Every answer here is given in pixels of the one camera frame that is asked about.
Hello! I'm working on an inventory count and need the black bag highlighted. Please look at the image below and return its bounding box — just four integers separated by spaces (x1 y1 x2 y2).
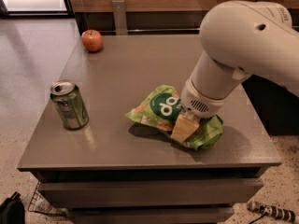
0 191 25 224

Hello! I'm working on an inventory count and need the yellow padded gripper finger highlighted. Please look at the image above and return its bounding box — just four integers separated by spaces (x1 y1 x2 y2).
171 112 200 143

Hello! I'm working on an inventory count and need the green soda can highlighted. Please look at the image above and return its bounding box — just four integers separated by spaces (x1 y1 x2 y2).
50 80 89 130

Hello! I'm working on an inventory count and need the black white striped power strip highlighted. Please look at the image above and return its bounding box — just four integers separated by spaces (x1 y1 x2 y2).
247 201 299 224

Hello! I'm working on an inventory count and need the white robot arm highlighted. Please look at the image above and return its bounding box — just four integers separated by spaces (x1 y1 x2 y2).
171 1 299 143

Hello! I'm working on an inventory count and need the window frame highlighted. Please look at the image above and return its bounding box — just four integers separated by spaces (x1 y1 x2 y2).
0 0 72 17

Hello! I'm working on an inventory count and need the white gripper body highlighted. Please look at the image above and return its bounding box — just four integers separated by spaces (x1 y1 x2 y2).
180 79 225 119

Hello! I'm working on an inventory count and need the wire basket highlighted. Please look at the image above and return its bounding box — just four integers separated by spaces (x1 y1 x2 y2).
27 183 67 217

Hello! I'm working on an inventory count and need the red apple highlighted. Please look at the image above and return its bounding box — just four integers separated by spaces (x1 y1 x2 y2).
81 30 103 52

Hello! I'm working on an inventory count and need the grey drawer cabinet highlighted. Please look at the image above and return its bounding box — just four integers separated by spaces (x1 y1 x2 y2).
18 35 280 224

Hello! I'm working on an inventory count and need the green rice chip bag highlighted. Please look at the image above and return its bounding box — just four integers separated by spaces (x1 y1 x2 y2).
125 85 223 150

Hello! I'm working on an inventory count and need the left metal wall bracket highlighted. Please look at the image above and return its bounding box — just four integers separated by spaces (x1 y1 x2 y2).
112 0 128 35

